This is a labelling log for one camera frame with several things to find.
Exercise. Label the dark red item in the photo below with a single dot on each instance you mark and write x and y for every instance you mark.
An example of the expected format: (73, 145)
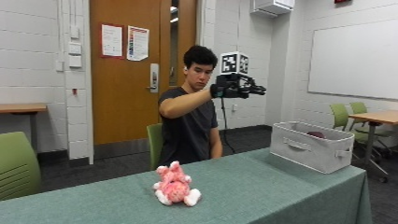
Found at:
(317, 134)

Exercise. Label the white marker cube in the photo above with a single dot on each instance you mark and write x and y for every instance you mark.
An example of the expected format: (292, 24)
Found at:
(235, 63)

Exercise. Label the wooden side table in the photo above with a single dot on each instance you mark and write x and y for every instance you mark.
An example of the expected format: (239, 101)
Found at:
(380, 117)
(21, 108)

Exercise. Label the white wall outlet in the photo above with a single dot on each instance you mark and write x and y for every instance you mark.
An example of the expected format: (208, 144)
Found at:
(235, 107)

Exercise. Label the white wall switch box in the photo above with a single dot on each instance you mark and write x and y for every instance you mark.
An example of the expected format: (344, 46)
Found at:
(75, 61)
(75, 48)
(75, 32)

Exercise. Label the colourful paper poster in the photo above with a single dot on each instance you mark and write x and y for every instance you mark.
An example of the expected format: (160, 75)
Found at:
(138, 43)

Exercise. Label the whiteboard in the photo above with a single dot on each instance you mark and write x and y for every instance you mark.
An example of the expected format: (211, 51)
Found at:
(356, 62)

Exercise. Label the white paper notice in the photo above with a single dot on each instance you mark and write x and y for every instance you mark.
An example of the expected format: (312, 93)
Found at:
(112, 40)

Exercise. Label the green tablecloth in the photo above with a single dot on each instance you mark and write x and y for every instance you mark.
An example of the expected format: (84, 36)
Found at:
(232, 193)

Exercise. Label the white wall unit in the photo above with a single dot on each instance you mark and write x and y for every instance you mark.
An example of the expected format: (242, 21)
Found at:
(272, 6)

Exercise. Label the the person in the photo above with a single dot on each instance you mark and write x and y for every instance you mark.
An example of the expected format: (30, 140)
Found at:
(188, 124)

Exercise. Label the red exit sign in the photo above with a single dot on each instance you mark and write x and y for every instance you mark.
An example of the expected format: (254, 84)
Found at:
(343, 1)

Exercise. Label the pink plush toy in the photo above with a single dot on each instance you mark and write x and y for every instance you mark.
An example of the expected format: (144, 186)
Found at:
(175, 186)

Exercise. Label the white fabric storage bin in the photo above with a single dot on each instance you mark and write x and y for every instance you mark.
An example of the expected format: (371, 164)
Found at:
(309, 148)

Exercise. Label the red wall pull station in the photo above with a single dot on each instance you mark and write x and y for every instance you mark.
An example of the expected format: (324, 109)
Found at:
(75, 91)

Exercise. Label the wooden door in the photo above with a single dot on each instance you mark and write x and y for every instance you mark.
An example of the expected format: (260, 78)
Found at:
(124, 93)

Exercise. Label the green chair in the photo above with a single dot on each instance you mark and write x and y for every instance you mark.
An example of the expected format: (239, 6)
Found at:
(340, 115)
(18, 165)
(359, 107)
(155, 143)

